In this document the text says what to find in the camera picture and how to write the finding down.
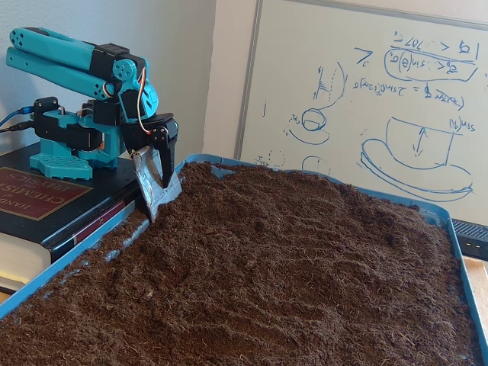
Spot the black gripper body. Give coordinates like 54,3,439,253
120,112,178,154

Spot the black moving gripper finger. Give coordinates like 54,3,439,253
150,125,178,189

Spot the silver foil scoop gripper finger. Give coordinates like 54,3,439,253
131,146,183,223

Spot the brown soil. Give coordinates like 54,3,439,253
0,159,481,366

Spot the blue plastic tray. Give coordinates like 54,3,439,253
0,152,488,366

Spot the black chemistry physics handbook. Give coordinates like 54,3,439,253
0,143,165,285

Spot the whiteboard with blue sketches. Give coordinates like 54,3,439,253
234,0,488,226

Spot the black perforated box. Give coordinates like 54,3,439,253
451,218,488,262

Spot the black cable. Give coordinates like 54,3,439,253
0,122,37,133

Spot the blue cable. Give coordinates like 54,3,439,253
0,108,35,129

